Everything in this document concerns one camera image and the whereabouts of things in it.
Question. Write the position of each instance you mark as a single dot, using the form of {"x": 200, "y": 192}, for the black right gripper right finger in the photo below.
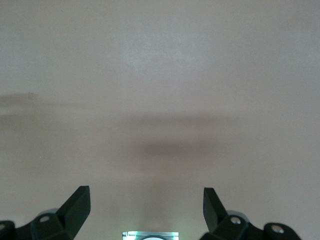
{"x": 212, "y": 212}

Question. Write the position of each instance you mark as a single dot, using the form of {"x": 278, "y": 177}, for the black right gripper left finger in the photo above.
{"x": 75, "y": 212}

